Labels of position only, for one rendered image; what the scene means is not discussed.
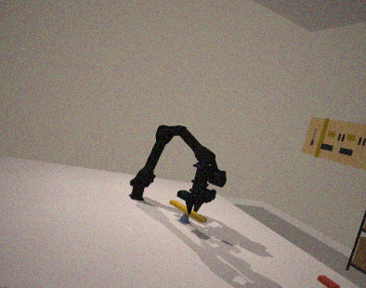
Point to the yellow bar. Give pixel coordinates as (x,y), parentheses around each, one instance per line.
(183,209)

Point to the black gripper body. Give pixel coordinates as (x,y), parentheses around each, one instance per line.
(186,195)

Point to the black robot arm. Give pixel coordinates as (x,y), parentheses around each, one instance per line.
(204,172)

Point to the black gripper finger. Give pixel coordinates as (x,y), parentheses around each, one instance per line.
(198,204)
(189,206)

